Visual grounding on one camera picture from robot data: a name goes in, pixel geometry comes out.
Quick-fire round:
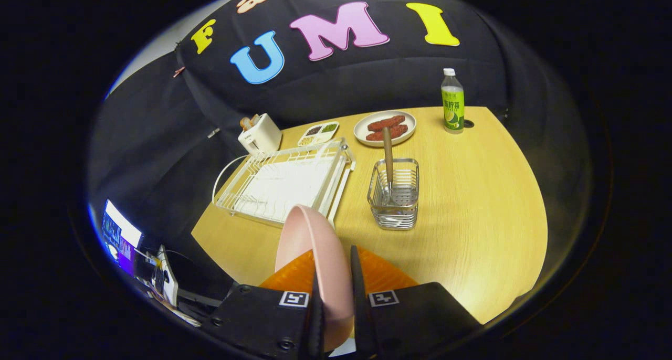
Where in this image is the metal wire basket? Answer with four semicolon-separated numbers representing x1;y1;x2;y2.
367;158;420;231

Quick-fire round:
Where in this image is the wooden handled spoon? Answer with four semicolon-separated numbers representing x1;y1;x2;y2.
382;126;395;203

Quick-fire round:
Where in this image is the computer monitor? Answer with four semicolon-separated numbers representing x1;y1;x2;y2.
101;199;143;277

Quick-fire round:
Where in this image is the brown meat piece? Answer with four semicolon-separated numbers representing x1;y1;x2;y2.
367;115;406;132
366;124;408;141

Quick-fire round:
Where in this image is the pink plate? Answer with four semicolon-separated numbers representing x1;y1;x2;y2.
275;204;356;353

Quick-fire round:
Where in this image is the beige plate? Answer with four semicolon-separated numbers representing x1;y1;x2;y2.
353;110;417;147

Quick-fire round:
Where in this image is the white wire dish rack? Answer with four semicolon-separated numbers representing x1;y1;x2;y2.
212;137;356;229

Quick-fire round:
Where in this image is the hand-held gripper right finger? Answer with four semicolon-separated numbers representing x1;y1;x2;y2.
349;245;482;359

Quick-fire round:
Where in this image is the white sectioned seed tray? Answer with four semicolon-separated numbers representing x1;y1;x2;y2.
298;121;340;147

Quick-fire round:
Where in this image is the green label drink bottle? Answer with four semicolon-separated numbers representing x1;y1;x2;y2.
441;68;465;134

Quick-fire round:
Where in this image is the white device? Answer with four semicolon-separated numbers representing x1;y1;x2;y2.
155;245;180;307

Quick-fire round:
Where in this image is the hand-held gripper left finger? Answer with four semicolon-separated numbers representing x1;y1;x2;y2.
199;249;325;360

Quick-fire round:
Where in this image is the white toaster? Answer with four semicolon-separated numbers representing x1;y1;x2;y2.
238;113;282;156

